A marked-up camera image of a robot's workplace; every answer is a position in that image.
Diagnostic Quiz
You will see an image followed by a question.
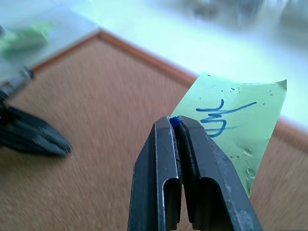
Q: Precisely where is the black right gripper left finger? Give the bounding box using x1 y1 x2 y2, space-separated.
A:
127 116 182 231

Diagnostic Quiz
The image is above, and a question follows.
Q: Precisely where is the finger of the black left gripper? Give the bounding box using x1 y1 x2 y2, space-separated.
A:
0 105 73 152
0 125 71 157

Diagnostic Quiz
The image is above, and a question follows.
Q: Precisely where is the crumpled green note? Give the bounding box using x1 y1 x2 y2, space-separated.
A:
0 21 55 60

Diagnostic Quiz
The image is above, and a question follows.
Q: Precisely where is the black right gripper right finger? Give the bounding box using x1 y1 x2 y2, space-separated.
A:
177 115 263 231

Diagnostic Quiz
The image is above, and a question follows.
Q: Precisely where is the cork board with wooden frame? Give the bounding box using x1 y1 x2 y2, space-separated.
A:
0 29 308 231

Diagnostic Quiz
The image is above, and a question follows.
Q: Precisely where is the clear plastic box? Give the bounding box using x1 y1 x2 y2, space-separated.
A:
0 0 102 85

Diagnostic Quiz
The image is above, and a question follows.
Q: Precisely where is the green note with blue writing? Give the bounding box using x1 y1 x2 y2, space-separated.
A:
169 71 288 199

